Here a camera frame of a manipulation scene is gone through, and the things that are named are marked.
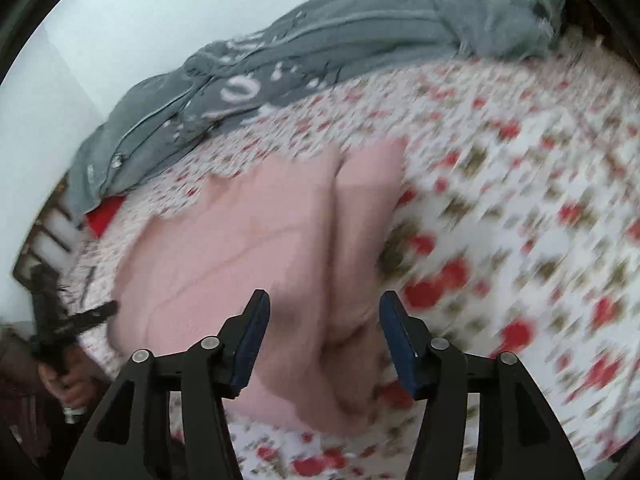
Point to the person's left hand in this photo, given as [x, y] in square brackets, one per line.
[83, 384]

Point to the wooden headboard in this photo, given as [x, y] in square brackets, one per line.
[52, 241]

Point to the red pillow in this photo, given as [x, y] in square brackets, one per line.
[99, 218]

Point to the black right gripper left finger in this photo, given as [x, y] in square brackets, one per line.
[128, 434]

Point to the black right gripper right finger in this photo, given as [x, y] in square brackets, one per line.
[519, 436]

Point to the pink knitted sweater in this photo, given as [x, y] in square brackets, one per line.
[308, 232]

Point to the floral bed sheet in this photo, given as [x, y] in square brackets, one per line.
[516, 230]

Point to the grey patterned quilt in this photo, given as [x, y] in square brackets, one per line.
[231, 83]

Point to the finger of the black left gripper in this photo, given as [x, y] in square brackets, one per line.
[81, 322]

